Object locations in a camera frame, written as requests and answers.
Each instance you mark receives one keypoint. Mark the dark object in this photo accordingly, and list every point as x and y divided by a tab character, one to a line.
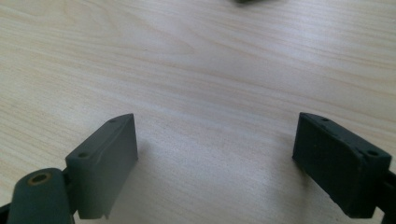
246	1

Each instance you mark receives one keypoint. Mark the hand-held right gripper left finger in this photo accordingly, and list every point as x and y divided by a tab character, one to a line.
102	168

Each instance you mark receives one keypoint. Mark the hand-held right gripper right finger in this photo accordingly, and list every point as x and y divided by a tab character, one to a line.
339	168

